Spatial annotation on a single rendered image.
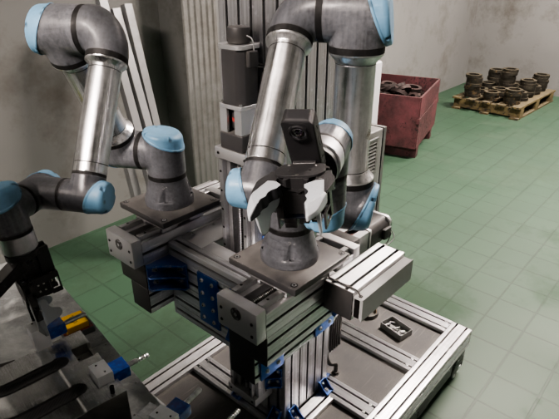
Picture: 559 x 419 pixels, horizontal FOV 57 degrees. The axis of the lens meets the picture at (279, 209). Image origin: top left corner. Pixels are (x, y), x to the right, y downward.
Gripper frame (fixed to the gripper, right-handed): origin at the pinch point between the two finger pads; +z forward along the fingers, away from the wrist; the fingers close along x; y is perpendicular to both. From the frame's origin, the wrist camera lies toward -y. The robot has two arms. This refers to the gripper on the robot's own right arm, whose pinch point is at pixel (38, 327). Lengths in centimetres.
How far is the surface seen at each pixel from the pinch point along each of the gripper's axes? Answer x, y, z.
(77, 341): -3.3, 6.5, 6.3
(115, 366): -18.7, 9.3, 6.3
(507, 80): 201, 616, 84
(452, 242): 49, 258, 107
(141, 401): -21.5, 12.0, 17.2
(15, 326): 26.2, -2.1, 12.4
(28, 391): -11.6, -7.6, 6.7
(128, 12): 183, 124, -57
